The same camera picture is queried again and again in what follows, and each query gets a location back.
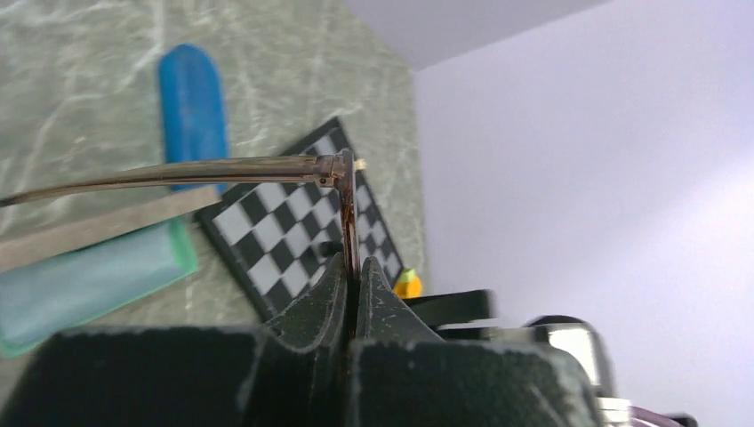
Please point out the brown sunglasses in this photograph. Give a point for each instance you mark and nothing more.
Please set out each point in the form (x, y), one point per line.
(327, 171)

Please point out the orange toy fruit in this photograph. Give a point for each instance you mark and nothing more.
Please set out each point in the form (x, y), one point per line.
(408, 285)

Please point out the light blue cloth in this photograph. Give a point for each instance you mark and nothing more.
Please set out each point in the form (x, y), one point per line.
(68, 290)

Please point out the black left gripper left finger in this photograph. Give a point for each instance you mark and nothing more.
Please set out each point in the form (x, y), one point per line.
(315, 318)

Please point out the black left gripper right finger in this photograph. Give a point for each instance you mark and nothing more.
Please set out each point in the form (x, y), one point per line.
(382, 318)

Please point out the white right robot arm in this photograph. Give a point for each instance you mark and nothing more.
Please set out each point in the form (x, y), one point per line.
(449, 314)

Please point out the blue glasses case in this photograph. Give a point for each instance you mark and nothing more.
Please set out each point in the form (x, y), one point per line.
(192, 107)

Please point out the black white chessboard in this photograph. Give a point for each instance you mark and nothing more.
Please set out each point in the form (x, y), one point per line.
(269, 235)

